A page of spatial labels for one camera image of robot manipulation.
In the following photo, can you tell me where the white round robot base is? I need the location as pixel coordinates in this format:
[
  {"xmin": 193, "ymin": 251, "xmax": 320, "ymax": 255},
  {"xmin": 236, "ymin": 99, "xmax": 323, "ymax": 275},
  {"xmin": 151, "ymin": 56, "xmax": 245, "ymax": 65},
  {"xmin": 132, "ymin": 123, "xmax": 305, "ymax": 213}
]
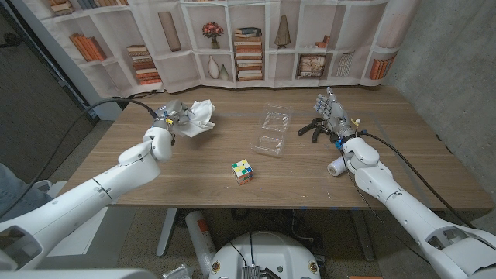
[{"xmin": 208, "ymin": 231, "xmax": 322, "ymax": 279}]

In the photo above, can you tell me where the white wrapped paper roll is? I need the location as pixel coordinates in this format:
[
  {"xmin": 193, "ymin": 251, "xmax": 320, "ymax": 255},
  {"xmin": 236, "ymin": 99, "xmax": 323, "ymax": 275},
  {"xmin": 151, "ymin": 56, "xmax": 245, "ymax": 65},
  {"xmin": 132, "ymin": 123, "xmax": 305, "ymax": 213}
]
[{"xmin": 326, "ymin": 156, "xmax": 350, "ymax": 177}]

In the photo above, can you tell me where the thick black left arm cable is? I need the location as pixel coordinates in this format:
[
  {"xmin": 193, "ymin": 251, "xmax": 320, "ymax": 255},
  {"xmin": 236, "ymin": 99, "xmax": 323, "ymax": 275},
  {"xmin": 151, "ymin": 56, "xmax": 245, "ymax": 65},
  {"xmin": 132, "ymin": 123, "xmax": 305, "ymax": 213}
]
[{"xmin": 0, "ymin": 96, "xmax": 159, "ymax": 221}]

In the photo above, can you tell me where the black cable bundle under table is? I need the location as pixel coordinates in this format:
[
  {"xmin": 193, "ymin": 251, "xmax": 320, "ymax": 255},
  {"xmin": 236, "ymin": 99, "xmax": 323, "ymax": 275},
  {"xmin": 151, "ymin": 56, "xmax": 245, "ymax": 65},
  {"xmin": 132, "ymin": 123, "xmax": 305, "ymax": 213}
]
[{"xmin": 231, "ymin": 208, "xmax": 325, "ymax": 249}]

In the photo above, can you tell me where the clear plastic clamshell container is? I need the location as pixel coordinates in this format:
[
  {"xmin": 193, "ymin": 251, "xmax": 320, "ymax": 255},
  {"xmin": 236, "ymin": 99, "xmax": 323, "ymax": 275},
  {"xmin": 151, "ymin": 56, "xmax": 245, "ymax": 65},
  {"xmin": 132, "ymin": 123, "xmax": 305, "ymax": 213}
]
[{"xmin": 250, "ymin": 102, "xmax": 292, "ymax": 158}]

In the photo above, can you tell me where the black hand grip tool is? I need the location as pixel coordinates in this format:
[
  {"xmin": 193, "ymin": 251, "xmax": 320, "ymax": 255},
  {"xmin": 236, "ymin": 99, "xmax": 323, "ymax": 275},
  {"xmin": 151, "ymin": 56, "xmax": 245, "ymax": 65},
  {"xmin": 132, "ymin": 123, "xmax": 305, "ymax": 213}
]
[{"xmin": 297, "ymin": 117, "xmax": 332, "ymax": 144}]

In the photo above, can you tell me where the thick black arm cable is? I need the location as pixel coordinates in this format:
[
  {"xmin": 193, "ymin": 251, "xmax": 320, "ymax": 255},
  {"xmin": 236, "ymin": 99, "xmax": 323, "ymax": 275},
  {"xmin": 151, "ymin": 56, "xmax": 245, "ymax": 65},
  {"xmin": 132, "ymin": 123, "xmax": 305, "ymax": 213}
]
[
  {"xmin": 0, "ymin": 96, "xmax": 159, "ymax": 221},
  {"xmin": 359, "ymin": 130, "xmax": 477, "ymax": 229}
]

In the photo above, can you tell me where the grey metal finned part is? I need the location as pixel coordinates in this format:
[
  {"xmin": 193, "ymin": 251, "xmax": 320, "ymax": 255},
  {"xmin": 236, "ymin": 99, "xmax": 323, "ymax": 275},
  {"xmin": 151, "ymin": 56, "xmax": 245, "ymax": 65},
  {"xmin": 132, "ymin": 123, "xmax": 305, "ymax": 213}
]
[{"xmin": 162, "ymin": 264, "xmax": 194, "ymax": 279}]

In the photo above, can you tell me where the printed bookshelf backdrop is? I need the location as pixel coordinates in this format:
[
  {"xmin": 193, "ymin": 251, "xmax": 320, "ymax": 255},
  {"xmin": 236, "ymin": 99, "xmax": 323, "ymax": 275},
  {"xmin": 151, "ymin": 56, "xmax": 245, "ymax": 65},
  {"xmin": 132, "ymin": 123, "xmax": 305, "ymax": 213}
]
[{"xmin": 22, "ymin": 0, "xmax": 422, "ymax": 98}]

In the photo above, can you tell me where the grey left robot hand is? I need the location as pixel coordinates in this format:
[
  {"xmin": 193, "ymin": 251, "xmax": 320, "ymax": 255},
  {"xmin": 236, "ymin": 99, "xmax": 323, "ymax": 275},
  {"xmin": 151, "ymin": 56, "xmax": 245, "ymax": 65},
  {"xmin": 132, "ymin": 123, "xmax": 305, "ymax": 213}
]
[{"xmin": 153, "ymin": 99, "xmax": 195, "ymax": 133}]

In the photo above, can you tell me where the black door handle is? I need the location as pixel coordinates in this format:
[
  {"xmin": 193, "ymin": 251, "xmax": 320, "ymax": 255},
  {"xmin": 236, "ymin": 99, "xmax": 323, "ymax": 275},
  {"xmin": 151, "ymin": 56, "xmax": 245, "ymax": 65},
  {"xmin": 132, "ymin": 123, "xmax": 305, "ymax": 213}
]
[{"xmin": 0, "ymin": 33, "xmax": 22, "ymax": 50}]

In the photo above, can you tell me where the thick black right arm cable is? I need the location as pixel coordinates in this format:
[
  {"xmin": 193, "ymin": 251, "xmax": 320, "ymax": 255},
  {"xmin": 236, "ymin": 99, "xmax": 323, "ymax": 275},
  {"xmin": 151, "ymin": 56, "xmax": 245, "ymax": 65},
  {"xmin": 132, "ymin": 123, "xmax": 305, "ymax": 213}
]
[{"xmin": 359, "ymin": 130, "xmax": 477, "ymax": 229}]

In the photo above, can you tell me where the white roll with orange label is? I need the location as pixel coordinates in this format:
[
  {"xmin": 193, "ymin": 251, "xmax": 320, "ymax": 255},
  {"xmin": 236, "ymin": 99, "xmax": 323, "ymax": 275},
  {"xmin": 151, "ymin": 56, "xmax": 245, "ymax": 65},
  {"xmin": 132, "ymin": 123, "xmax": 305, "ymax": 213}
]
[{"xmin": 184, "ymin": 210, "xmax": 217, "ymax": 278}]

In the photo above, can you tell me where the grey table leg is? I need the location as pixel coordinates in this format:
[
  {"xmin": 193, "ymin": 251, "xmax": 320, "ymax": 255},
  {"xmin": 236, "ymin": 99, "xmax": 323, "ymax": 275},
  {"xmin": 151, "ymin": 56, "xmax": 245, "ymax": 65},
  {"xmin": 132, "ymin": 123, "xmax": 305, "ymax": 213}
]
[
  {"xmin": 156, "ymin": 208, "xmax": 178, "ymax": 258},
  {"xmin": 350, "ymin": 208, "xmax": 376, "ymax": 263}
]

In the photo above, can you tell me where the dark grey door panel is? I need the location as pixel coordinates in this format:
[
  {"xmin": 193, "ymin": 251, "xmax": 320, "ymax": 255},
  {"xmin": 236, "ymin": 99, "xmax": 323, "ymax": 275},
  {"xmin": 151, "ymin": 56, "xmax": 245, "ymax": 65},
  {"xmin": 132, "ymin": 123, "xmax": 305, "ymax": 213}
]
[{"xmin": 0, "ymin": 7, "xmax": 98, "ymax": 185}]

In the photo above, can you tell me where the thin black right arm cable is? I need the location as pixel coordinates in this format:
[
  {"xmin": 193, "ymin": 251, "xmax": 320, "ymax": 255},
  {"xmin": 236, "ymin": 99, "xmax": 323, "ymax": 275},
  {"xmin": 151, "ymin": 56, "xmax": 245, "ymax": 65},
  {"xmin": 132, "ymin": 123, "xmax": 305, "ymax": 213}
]
[{"xmin": 339, "ymin": 150, "xmax": 431, "ymax": 264}]

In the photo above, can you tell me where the person's blue jeans leg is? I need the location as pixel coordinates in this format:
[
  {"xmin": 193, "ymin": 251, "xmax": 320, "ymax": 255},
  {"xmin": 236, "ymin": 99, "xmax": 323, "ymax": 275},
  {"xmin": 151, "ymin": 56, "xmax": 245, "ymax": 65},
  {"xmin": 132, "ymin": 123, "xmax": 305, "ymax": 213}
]
[{"xmin": 0, "ymin": 162, "xmax": 53, "ymax": 224}]

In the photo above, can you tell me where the colorful puzzle cube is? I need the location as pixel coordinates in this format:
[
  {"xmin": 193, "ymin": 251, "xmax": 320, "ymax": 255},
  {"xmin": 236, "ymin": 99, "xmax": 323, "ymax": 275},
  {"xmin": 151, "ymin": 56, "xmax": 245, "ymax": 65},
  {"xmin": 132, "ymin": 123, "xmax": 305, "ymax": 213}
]
[{"xmin": 231, "ymin": 158, "xmax": 255, "ymax": 186}]

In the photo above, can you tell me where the white napkin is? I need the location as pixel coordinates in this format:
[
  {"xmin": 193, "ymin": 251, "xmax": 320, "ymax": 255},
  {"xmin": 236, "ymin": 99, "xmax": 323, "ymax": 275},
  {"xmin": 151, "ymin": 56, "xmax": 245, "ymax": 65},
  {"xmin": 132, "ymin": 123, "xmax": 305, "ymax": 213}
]
[{"xmin": 172, "ymin": 99, "xmax": 216, "ymax": 139}]

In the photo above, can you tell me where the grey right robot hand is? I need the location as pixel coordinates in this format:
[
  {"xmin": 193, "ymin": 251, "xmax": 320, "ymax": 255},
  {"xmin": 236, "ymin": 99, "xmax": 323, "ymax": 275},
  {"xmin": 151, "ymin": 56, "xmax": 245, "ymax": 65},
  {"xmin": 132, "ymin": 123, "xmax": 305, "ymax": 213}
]
[{"xmin": 313, "ymin": 86, "xmax": 360, "ymax": 140}]

